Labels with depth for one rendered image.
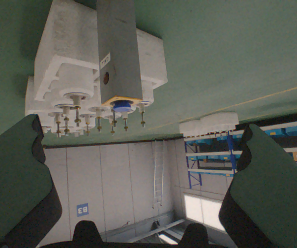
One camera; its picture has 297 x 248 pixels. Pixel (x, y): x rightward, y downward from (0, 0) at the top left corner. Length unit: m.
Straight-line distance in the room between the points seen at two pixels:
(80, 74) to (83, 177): 6.43
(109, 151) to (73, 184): 1.73
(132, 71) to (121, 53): 0.04
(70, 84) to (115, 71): 0.18
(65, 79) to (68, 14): 0.17
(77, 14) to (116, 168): 6.81
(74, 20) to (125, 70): 0.24
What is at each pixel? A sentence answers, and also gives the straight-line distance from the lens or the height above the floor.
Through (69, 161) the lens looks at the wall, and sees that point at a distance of 6.75.
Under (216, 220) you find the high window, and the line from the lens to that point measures 7.25.
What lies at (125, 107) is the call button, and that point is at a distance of 0.38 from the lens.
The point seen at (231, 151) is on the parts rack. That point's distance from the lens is 5.32.
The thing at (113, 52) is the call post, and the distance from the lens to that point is 0.39.
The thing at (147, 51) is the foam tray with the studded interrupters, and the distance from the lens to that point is 0.66.
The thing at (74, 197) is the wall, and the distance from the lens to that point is 6.91.
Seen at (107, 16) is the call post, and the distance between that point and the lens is 0.46.
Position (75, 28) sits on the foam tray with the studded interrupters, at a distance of 0.55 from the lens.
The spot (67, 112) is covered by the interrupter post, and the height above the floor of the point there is 0.27.
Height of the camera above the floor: 0.42
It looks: 8 degrees down
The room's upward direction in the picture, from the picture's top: 174 degrees clockwise
